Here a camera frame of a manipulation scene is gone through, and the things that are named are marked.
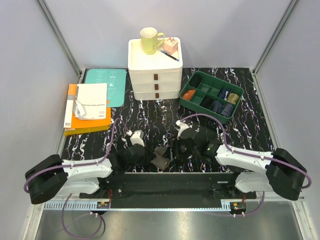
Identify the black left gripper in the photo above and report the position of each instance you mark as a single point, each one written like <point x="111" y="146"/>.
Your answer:
<point x="142" y="162"/>

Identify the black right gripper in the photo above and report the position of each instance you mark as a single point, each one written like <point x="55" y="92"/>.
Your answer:
<point x="177" y="144"/>

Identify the grey underwear with cream waistband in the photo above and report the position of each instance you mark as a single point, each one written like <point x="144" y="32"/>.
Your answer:
<point x="159" y="160"/>

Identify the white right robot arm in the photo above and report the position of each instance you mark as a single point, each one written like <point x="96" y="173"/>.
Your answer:
<point x="276" y="171"/>

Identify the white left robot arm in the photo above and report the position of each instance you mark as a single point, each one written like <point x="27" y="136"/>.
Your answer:
<point x="56" y="177"/>

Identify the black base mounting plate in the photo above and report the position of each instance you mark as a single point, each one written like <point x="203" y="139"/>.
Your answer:
<point x="215" y="185"/>

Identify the rolled grey-blue garment in tray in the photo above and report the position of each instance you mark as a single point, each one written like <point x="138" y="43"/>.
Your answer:
<point x="216" y="107"/>

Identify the rolled striped garment in tray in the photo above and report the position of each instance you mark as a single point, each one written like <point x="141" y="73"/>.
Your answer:
<point x="227" y="110"/>

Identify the rolled orange garment in tray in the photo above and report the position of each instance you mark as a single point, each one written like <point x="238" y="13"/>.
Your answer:
<point x="188" y="94"/>

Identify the green divided organizer tray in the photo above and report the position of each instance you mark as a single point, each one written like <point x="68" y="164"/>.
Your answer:
<point x="210" y="86"/>

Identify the rolled navy garment in tray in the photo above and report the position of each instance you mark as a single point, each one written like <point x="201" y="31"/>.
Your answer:
<point x="223" y="94"/>

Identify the rolled khaki garment in tray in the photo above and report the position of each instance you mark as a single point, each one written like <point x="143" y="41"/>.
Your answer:
<point x="233" y="98"/>

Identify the rolled black garment in tray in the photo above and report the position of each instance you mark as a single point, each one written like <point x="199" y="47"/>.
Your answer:
<point x="195" y="80"/>

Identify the white paper manual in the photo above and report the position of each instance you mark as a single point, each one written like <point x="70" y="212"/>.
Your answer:
<point x="91" y="101"/>

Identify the orange book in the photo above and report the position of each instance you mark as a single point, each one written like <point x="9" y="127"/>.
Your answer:
<point x="75" y="126"/>

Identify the white three-drawer storage unit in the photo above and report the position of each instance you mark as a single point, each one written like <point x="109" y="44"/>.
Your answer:
<point x="156" y="76"/>

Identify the teal plastic board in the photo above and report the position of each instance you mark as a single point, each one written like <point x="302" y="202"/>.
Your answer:
<point x="115" y="80"/>

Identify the blue pen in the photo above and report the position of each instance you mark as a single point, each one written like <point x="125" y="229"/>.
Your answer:
<point x="170" y="56"/>

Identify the pink power adapter cube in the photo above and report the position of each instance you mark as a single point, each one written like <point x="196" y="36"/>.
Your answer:
<point x="170" y="45"/>

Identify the yellow-green mug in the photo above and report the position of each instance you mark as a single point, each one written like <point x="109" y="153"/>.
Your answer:
<point x="151" y="39"/>

